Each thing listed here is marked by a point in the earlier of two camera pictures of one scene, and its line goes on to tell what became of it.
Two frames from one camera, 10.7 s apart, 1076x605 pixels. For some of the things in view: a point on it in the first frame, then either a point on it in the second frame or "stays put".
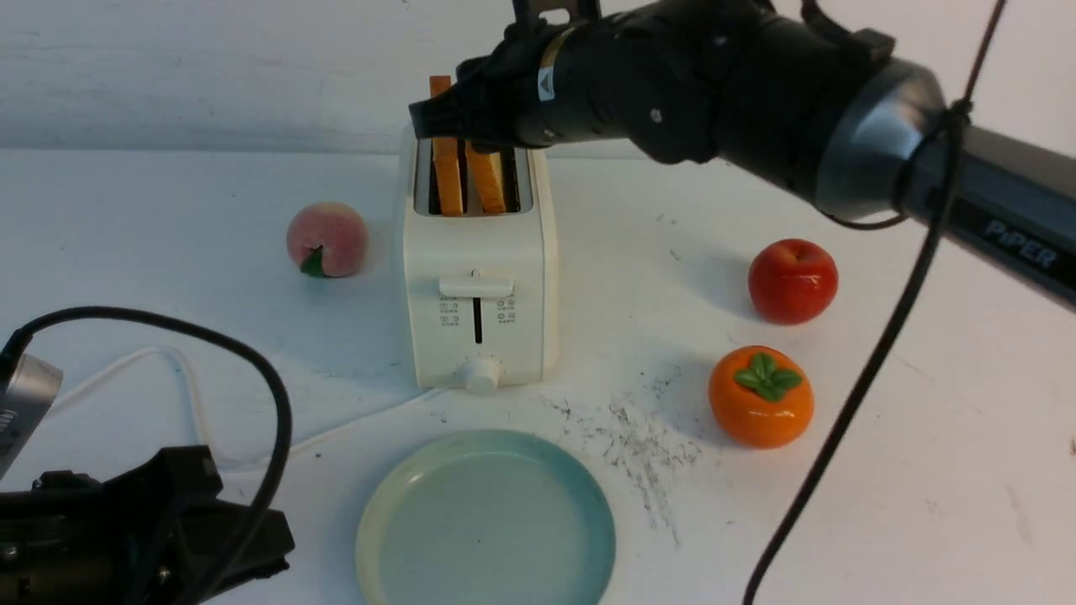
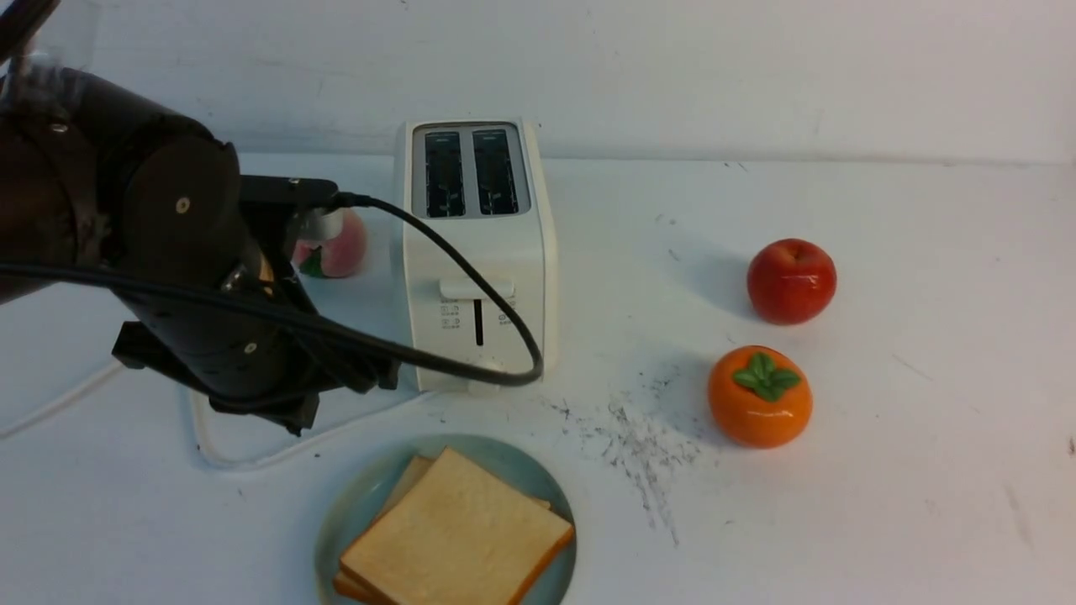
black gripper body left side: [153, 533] -> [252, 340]
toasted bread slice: [487, 172] -> [464, 532]
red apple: [793, 281] stays put
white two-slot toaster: [481, 291] stays put
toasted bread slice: [447, 160] -> [415, 469]
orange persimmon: [761, 397] stays put
